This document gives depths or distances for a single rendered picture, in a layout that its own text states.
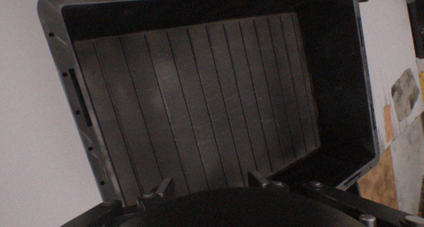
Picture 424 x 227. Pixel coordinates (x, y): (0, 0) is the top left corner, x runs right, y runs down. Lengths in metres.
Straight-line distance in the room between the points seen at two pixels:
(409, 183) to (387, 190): 0.49
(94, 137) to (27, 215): 0.29
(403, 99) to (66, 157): 1.12
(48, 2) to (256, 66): 0.29
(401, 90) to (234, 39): 0.87
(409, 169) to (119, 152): 3.22
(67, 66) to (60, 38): 0.02
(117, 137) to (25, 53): 0.21
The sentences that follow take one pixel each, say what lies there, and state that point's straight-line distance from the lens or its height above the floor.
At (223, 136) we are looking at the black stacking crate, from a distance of 0.35.
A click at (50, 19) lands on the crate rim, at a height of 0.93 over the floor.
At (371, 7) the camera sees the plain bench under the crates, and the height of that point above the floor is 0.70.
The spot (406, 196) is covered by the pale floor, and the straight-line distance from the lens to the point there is 3.38.
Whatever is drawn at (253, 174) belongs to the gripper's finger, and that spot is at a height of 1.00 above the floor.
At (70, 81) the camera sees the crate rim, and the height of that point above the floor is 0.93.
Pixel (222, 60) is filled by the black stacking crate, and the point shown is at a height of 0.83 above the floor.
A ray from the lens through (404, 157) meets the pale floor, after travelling 3.22.
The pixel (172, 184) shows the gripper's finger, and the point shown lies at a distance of 0.16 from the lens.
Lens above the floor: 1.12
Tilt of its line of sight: 62 degrees down
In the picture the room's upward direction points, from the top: 92 degrees clockwise
